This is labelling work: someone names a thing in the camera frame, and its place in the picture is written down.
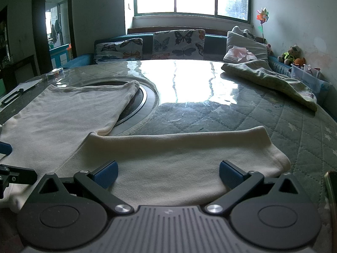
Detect teal sofa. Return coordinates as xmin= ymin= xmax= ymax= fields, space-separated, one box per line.
xmin=61 ymin=33 xmax=293 ymax=71

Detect grey pillow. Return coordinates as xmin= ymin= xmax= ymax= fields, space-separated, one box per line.
xmin=223 ymin=31 xmax=269 ymax=64

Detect dark door frame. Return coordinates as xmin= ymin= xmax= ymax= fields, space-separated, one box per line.
xmin=32 ymin=0 xmax=77 ymax=67

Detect white paper sheet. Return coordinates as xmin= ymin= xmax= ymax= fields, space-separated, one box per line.
xmin=0 ymin=78 xmax=44 ymax=109

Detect hanging clothes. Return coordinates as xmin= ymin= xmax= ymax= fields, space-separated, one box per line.
xmin=50 ymin=19 xmax=63 ymax=43

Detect cream white pants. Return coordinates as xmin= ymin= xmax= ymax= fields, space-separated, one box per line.
xmin=0 ymin=80 xmax=291 ymax=214

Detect small clear box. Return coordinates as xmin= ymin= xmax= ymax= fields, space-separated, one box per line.
xmin=45 ymin=68 xmax=65 ymax=80

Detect large butterfly print pillow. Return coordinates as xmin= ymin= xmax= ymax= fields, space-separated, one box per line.
xmin=152 ymin=29 xmax=206 ymax=60

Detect small butterfly print pillow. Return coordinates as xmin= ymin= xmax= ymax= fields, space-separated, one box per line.
xmin=94 ymin=38 xmax=144 ymax=64

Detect colourful pinwheel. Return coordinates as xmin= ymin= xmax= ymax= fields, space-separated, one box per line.
xmin=254 ymin=7 xmax=270 ymax=43

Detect teddy bear with green vest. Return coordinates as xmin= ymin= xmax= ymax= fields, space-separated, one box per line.
xmin=278 ymin=45 xmax=301 ymax=65

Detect round black built-in hotplate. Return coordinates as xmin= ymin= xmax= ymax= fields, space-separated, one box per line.
xmin=82 ymin=80 xmax=160 ymax=137

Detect smartphone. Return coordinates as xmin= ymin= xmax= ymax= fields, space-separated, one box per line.
xmin=324 ymin=170 xmax=337 ymax=206

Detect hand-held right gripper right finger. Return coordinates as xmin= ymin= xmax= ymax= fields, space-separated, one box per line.
xmin=205 ymin=160 xmax=311 ymax=214

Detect pink white crumpled bag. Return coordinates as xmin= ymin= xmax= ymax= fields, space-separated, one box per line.
xmin=224 ymin=46 xmax=258 ymax=64

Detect white black plush toy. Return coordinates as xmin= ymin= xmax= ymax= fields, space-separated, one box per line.
xmin=231 ymin=26 xmax=256 ymax=42

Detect blue cabinet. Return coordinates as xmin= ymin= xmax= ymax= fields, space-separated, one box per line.
xmin=49 ymin=43 xmax=73 ymax=69

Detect clear plastic storage box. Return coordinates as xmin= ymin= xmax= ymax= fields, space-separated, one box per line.
xmin=290 ymin=63 xmax=331 ymax=100

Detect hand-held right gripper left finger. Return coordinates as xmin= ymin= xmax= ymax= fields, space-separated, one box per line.
xmin=26 ymin=160 xmax=135 ymax=215

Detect green patterned package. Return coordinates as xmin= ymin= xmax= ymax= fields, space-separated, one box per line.
xmin=221 ymin=59 xmax=318 ymax=112

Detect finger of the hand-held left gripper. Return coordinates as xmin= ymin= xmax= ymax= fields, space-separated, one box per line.
xmin=0 ymin=141 xmax=13 ymax=156
xmin=0 ymin=164 xmax=38 ymax=199

